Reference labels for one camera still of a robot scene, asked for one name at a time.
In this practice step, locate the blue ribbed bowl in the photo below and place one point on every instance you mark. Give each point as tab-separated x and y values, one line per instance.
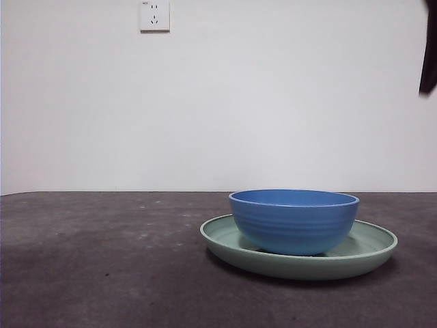
293	225

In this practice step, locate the white wall socket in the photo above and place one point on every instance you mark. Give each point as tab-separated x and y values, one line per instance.
154	17

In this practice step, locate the green round plate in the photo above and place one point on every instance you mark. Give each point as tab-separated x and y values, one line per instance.
300	268

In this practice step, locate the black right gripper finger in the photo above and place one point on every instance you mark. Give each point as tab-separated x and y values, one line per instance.
431	51

